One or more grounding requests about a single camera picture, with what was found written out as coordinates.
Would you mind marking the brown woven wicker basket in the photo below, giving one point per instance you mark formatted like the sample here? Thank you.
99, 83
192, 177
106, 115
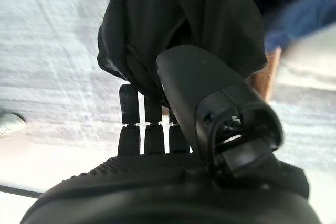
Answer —
265, 82

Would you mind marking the black garment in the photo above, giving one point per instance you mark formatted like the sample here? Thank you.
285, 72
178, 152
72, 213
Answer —
168, 24

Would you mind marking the beige bed blanket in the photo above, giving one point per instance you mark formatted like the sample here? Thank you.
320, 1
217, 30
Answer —
309, 58

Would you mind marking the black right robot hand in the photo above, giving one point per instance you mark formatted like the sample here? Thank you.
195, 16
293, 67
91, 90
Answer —
199, 90

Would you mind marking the grey striped area rug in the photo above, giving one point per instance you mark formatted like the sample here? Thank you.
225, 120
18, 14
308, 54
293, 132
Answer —
52, 64

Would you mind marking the dark blue garment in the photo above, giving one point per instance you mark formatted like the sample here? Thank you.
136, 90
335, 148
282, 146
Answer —
296, 6

